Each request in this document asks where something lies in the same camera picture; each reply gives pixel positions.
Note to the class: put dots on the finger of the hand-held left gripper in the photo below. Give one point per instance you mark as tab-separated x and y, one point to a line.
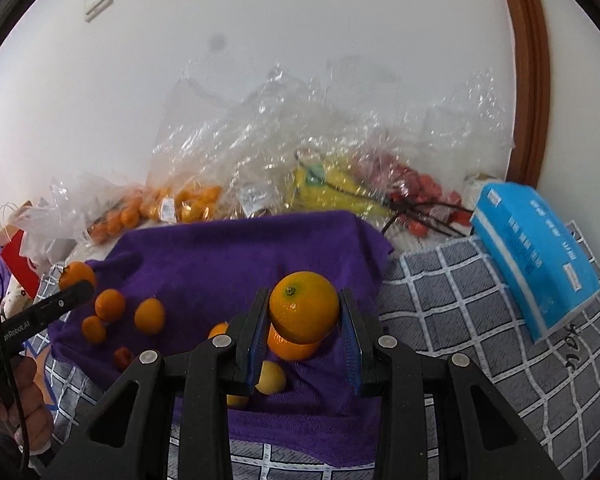
62	302

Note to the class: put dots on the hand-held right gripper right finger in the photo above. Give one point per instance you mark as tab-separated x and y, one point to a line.
350	345

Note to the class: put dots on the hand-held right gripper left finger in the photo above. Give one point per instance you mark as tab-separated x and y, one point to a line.
257	340

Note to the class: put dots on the orange with leafy stem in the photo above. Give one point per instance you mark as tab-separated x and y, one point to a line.
80	272

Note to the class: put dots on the large deep orange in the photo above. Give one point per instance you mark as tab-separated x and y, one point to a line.
292	351

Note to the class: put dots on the yellow-brown fruit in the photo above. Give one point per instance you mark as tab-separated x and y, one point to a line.
272	377
237	401

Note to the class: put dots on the tiny orange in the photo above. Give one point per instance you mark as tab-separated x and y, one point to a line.
94	329

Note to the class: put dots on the yellowish orange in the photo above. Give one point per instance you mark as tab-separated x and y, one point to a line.
302	305

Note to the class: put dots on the small red fruit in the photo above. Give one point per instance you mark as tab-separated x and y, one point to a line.
123	357

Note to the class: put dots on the small orange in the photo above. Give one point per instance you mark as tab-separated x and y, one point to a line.
149	315
110	304

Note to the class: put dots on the person's left hand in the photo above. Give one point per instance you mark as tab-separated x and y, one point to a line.
30	410

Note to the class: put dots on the round orange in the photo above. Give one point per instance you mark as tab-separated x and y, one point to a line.
219	331

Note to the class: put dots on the white spotted cloth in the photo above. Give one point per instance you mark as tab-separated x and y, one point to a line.
17	295

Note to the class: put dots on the red paper bag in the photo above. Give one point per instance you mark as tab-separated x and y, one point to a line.
17	265

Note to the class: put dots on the white plastic bag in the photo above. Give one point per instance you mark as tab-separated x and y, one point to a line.
40	230

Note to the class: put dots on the purple towel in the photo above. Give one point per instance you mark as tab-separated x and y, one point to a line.
205	260

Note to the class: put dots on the clear bag of small oranges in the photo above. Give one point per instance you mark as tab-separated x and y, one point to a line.
120	215

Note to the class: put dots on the clear bag of bananas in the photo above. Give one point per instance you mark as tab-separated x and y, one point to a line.
330	185

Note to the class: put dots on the clear bag of red tomatoes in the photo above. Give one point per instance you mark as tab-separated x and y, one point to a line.
420	185

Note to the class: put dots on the blue tissue pack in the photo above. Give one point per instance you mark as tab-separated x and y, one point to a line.
530	260

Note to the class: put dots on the wooden door frame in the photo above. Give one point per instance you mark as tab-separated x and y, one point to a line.
530	85

